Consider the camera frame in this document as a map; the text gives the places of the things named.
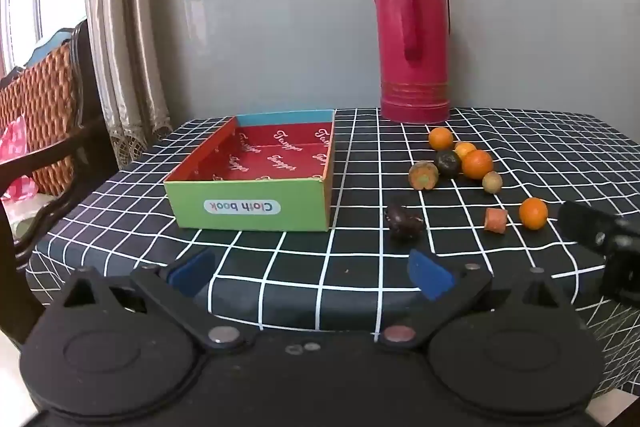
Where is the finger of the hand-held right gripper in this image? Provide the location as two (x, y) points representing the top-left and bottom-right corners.
(557, 201), (640, 259)
(599, 251), (640, 309)

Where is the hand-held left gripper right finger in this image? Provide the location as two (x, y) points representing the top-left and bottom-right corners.
(376, 249), (581, 350)

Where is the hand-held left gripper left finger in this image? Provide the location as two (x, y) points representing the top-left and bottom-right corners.
(50, 249), (253, 352)

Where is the dark purple fruit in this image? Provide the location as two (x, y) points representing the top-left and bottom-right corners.
(387, 204), (425, 243)

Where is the orange carrot piece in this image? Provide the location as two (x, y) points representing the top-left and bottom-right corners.
(484, 207), (509, 234)

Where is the green and red cardboard box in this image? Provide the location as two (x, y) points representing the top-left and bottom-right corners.
(164, 109), (336, 233)

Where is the medium orange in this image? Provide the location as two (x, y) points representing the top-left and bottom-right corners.
(429, 127), (455, 152)
(519, 197), (549, 229)

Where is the black white checkered tablecloth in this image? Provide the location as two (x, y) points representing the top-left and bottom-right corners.
(25, 107), (640, 394)

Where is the dark avocado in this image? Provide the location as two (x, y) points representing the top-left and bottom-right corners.
(434, 150), (462, 179)

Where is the large orange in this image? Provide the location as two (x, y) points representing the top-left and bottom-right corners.
(461, 149), (495, 180)

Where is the dark wooden woven-back chair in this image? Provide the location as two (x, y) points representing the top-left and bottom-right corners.
(0, 19), (123, 349)

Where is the pink plastic bag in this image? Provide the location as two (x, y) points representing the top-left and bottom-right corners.
(0, 116), (39, 204)

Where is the red thermos flask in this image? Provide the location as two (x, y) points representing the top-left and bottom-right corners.
(371, 0), (453, 124)

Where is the beige curtain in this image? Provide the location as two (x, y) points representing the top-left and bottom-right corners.
(81, 0), (174, 168)

